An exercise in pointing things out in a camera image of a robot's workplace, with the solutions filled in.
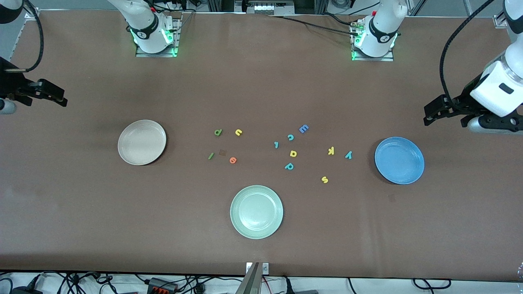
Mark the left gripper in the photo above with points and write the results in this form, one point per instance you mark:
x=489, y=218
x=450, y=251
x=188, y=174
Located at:
x=467, y=99

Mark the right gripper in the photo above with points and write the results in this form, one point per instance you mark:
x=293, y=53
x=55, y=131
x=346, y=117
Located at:
x=10, y=83

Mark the teal letter y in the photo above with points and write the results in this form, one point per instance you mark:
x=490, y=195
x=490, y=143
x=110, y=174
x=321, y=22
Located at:
x=349, y=155

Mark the yellow letter k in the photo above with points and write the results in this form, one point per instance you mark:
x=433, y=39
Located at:
x=332, y=151

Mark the green letter p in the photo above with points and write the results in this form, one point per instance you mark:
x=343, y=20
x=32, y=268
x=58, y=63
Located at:
x=217, y=133

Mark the orange letter e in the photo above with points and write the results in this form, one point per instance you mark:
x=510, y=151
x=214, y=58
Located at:
x=233, y=162

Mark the blue round plate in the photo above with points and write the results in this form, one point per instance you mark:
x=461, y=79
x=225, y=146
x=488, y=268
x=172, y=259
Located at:
x=399, y=160

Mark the beige brown round plate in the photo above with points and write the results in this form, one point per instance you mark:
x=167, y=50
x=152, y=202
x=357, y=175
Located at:
x=141, y=142

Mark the blue letter E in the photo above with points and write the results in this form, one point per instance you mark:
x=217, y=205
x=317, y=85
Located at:
x=302, y=129

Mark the teal letter q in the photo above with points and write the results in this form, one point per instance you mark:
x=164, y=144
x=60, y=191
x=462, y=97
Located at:
x=286, y=167

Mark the black power adapter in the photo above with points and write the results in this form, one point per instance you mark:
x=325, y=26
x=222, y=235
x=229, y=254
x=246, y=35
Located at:
x=26, y=290

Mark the pale green round plate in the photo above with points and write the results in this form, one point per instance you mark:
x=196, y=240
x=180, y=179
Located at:
x=256, y=212

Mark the black orange power strip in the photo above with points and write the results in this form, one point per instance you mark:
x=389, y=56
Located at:
x=161, y=286

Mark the black power plug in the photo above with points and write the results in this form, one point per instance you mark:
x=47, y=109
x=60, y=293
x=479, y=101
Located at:
x=289, y=288

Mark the aluminium corner bracket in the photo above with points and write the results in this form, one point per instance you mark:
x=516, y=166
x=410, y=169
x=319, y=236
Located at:
x=499, y=21
x=32, y=14

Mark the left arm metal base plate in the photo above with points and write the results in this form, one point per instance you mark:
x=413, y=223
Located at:
x=390, y=58

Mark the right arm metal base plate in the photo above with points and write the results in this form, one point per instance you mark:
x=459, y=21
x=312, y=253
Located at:
x=175, y=51

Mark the aluminium frame with connector box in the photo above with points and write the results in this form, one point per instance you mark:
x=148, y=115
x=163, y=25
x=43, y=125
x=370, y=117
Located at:
x=271, y=7

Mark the gray metal post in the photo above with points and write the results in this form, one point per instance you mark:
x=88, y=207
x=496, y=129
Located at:
x=251, y=283

